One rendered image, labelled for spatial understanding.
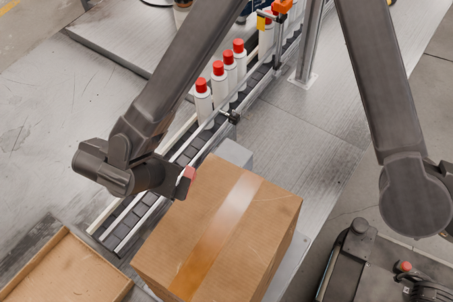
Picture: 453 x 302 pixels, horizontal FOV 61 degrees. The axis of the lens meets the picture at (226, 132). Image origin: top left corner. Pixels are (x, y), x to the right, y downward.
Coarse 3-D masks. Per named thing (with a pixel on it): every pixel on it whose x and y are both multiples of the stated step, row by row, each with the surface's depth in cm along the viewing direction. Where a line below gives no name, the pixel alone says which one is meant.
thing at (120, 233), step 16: (288, 48) 146; (272, 64) 139; (256, 80) 134; (240, 96) 130; (192, 128) 123; (176, 144) 120; (192, 144) 120; (144, 208) 108; (128, 224) 105; (112, 240) 103
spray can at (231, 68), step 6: (222, 54) 114; (228, 54) 113; (222, 60) 118; (228, 60) 114; (234, 60) 117; (228, 66) 116; (234, 66) 116; (228, 72) 117; (234, 72) 118; (228, 78) 119; (234, 78) 120; (228, 84) 121; (234, 84) 122; (234, 96) 127
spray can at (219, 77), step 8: (216, 64) 111; (216, 72) 112; (224, 72) 114; (216, 80) 113; (224, 80) 114; (216, 88) 116; (224, 88) 117; (216, 96) 120; (224, 96) 120; (216, 104) 123
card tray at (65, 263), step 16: (64, 240) 108; (80, 240) 108; (48, 256) 106; (64, 256) 106; (80, 256) 105; (96, 256) 105; (32, 272) 103; (48, 272) 103; (64, 272) 103; (80, 272) 103; (96, 272) 103; (112, 272) 102; (16, 288) 101; (32, 288) 101; (48, 288) 101; (64, 288) 101; (80, 288) 101; (96, 288) 100; (112, 288) 100; (128, 288) 99
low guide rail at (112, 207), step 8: (256, 48) 139; (248, 56) 137; (192, 120) 121; (184, 128) 119; (176, 136) 118; (168, 144) 116; (160, 152) 114; (120, 200) 107; (112, 208) 105; (104, 216) 104; (96, 224) 102; (88, 232) 101
